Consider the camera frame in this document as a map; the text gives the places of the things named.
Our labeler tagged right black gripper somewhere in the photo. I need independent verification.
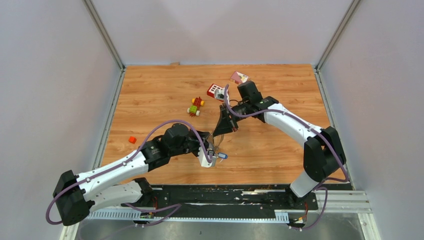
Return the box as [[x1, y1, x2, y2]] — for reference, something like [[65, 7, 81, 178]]
[[213, 101, 250, 137]]

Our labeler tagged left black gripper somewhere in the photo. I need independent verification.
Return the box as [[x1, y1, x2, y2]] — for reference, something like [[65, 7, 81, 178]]
[[170, 128, 210, 159]]

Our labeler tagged large clear keyring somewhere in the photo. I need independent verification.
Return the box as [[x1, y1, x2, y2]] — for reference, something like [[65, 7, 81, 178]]
[[212, 134, 225, 151]]

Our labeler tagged bunch of coloured keys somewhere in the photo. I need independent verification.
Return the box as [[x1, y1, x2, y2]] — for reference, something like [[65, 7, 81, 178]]
[[215, 152, 228, 162]]

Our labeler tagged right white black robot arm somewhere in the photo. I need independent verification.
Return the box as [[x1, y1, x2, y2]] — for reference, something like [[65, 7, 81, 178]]
[[207, 81, 349, 209]]

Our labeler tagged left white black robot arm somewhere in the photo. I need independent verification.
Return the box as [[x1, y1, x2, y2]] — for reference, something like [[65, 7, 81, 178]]
[[45, 120, 217, 226]]

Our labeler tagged colourful toy brick car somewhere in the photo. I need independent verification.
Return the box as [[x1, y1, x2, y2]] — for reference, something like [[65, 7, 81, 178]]
[[186, 97, 205, 117]]

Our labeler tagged red window toy brick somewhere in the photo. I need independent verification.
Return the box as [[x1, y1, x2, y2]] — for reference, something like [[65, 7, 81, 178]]
[[206, 83, 224, 99]]

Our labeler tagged pink picture toy block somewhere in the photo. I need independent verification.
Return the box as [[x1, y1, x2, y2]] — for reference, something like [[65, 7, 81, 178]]
[[230, 71, 250, 85]]

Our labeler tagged small orange cube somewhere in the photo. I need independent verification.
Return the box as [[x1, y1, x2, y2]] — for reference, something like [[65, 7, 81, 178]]
[[128, 136, 137, 144]]

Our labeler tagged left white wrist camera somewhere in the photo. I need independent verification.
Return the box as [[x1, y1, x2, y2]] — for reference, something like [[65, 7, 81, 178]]
[[197, 147, 217, 168]]

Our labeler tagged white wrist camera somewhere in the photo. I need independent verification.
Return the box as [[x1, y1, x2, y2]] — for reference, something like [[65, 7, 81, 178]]
[[197, 147, 217, 168], [214, 92, 225, 102]]

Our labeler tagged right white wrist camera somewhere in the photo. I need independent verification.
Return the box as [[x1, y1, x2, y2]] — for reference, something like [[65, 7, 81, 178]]
[[214, 92, 225, 102]]

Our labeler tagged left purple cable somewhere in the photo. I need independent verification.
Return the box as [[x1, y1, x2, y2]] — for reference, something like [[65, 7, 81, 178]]
[[45, 119, 215, 240]]

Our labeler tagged purple cable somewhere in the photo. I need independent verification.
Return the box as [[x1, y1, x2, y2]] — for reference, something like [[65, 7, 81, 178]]
[[223, 84, 350, 232], [45, 119, 215, 240]]

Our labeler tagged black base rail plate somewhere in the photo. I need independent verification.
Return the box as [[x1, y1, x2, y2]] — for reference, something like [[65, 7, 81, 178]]
[[89, 184, 374, 224]]

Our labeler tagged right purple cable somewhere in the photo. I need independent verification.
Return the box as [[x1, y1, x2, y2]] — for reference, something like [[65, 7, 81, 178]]
[[223, 84, 350, 232]]

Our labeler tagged left aluminium frame post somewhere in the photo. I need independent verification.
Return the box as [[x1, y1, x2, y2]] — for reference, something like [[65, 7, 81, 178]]
[[82, 0, 125, 72]]

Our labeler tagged aluminium frame post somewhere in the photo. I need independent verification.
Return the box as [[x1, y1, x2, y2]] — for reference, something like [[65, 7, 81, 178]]
[[315, 0, 362, 72], [82, 0, 125, 72]]

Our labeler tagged right aluminium frame post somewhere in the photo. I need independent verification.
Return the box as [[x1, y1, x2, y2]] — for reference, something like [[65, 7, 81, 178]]
[[315, 0, 362, 72]]

